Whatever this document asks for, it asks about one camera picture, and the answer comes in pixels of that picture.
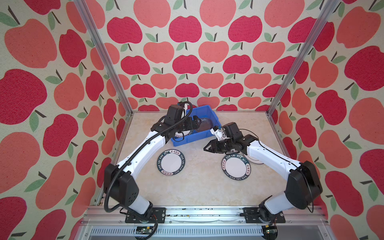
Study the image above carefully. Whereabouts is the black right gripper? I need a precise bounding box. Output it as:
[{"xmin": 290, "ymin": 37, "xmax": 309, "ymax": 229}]
[{"xmin": 201, "ymin": 139, "xmax": 234, "ymax": 154}]

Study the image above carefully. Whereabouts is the large green rimmed plate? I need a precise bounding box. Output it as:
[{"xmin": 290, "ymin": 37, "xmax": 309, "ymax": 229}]
[
  {"xmin": 221, "ymin": 154, "xmax": 252, "ymax": 181},
  {"xmin": 157, "ymin": 149, "xmax": 186, "ymax": 176}
]

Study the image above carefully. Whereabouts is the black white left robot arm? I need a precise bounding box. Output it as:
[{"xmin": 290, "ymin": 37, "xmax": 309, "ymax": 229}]
[{"xmin": 104, "ymin": 101, "xmax": 200, "ymax": 218}]

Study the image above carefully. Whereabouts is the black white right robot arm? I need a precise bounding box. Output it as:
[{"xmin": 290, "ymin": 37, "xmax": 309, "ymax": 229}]
[{"xmin": 204, "ymin": 122, "xmax": 323, "ymax": 223}]

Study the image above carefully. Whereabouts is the blue plastic bin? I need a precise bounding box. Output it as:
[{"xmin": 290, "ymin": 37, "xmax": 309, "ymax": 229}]
[{"xmin": 171, "ymin": 106, "xmax": 222, "ymax": 147}]

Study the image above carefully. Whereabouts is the green circuit board base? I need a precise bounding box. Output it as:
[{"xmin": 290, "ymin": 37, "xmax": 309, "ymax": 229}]
[{"xmin": 135, "ymin": 226, "xmax": 157, "ymax": 237}]

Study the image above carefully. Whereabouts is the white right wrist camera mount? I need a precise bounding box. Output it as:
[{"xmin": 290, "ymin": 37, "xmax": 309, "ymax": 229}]
[{"xmin": 210, "ymin": 126, "xmax": 225, "ymax": 141}]

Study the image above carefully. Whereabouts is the aluminium frame post left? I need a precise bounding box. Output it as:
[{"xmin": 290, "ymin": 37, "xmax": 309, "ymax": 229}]
[{"xmin": 74, "ymin": 0, "xmax": 133, "ymax": 117}]

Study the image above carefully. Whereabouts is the aluminium frame post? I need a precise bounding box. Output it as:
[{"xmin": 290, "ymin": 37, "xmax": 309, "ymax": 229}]
[
  {"xmin": 267, "ymin": 0, "xmax": 339, "ymax": 117},
  {"xmin": 74, "ymin": 0, "xmax": 133, "ymax": 117}
]

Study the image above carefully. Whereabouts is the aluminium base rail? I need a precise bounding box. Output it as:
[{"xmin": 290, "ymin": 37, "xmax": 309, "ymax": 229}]
[{"xmin": 72, "ymin": 206, "xmax": 336, "ymax": 240}]

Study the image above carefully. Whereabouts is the aluminium frame post right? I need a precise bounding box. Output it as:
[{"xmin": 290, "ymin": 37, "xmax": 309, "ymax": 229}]
[{"xmin": 267, "ymin": 0, "xmax": 339, "ymax": 117}]

